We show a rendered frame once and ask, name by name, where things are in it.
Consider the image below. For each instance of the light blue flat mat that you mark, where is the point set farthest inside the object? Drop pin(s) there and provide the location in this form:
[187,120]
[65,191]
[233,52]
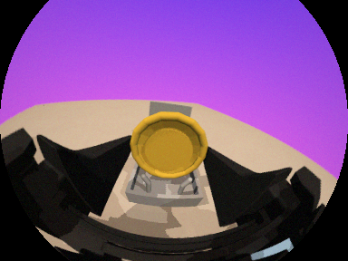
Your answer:
[286,244]

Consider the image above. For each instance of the grey dish rack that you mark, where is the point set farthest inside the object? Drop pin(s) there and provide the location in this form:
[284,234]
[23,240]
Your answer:
[181,192]

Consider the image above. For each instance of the yellow plate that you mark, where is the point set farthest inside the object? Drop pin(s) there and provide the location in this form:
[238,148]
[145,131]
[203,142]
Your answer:
[168,144]

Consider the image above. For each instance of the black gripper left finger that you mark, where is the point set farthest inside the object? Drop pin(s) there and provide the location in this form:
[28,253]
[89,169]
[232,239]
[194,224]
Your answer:
[92,171]

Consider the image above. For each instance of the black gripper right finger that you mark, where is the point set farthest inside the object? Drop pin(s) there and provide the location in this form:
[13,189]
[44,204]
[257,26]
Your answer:
[234,188]

